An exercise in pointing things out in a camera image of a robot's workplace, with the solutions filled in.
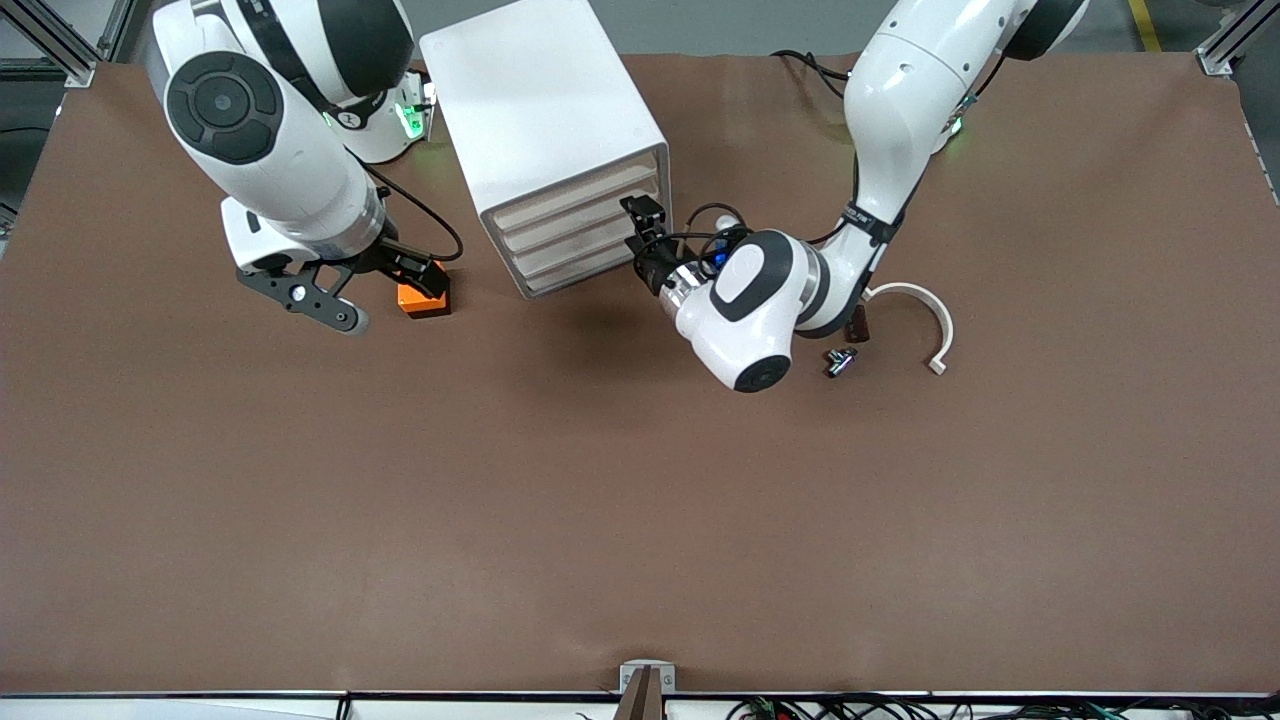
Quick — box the silver metal bracket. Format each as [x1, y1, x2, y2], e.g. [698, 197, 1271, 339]
[619, 660, 677, 696]

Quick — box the orange box with hole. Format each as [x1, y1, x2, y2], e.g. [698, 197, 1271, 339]
[397, 280, 451, 319]

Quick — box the brown tapered post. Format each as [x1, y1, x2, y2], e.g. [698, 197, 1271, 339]
[617, 668, 664, 720]

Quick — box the white half-ring pipe clamp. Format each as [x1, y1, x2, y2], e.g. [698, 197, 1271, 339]
[862, 282, 956, 376]

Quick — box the black arm base cable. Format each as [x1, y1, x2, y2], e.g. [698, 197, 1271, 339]
[770, 48, 857, 101]

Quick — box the tangled cable bundle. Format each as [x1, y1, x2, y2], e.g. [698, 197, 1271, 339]
[725, 695, 1280, 720]

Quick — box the aluminium frame profile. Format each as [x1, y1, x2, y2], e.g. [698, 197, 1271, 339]
[1195, 0, 1280, 79]
[0, 0, 136, 89]

